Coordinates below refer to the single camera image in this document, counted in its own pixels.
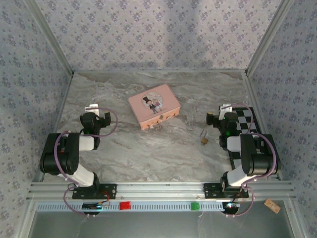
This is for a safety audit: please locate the tan paper tag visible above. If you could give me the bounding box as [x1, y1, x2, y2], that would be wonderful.
[264, 199, 281, 214]

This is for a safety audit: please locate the aluminium frame post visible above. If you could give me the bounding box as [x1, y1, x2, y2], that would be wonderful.
[244, 0, 295, 76]

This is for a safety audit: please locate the black and white chessboard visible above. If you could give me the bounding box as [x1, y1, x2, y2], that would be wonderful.
[227, 107, 263, 172]

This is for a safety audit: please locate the small brass padlock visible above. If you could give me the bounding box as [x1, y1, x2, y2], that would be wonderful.
[200, 129, 209, 146]

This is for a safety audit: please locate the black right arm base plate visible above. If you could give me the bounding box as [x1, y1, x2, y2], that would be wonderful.
[203, 182, 249, 199]

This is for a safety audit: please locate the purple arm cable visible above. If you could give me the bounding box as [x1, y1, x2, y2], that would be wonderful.
[54, 108, 119, 218]
[221, 104, 277, 218]

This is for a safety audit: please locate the grey slotted cable duct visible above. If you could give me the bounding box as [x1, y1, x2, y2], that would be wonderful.
[36, 201, 225, 212]

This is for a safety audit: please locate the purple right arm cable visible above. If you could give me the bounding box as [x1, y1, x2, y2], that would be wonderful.
[221, 104, 277, 218]

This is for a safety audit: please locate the pink tin box with cartoon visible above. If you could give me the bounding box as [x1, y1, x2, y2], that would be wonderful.
[128, 83, 181, 131]

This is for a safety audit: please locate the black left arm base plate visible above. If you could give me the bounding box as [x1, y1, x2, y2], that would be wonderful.
[72, 183, 117, 200]

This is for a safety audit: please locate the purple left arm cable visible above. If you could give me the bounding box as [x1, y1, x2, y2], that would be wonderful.
[54, 108, 119, 218]

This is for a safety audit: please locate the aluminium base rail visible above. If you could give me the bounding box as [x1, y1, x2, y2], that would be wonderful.
[27, 181, 297, 200]

